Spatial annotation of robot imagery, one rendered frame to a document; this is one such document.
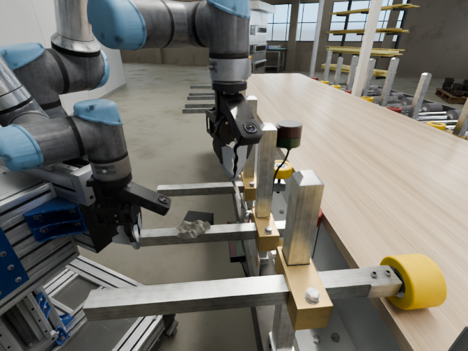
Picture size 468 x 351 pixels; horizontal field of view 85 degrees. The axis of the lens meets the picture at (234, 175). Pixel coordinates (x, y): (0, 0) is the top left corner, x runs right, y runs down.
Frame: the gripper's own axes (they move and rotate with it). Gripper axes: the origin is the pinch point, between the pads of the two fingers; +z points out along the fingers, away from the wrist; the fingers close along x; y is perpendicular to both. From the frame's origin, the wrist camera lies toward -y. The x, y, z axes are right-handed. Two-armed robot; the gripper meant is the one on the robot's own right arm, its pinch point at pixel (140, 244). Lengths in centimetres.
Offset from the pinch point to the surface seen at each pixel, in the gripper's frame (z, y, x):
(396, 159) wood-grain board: -8, -84, -26
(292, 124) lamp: -29.0, -37.1, -3.3
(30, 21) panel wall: -64, 226, -392
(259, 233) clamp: -4.5, -29.5, 3.9
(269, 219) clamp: -4.5, -33.0, -1.1
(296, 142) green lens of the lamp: -25.5, -37.7, -1.3
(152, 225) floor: 82, 29, -109
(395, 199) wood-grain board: -8, -68, -3
